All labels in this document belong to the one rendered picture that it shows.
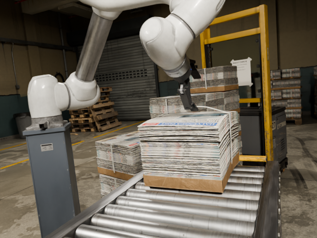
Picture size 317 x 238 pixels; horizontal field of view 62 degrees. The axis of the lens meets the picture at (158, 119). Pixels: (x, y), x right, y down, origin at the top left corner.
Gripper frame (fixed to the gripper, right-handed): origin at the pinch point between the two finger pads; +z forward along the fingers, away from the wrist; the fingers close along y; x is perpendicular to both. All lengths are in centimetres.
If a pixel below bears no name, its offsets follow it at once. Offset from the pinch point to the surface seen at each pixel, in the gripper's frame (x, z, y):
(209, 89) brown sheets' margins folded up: -30, 129, -64
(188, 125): 4.2, -15.9, 19.3
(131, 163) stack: -51, 44, 23
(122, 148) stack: -57, 41, 15
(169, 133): -2.8, -14.6, 21.7
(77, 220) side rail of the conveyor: -22, -28, 52
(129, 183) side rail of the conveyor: -22.5, -2.4, 38.1
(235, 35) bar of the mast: -12, 149, -135
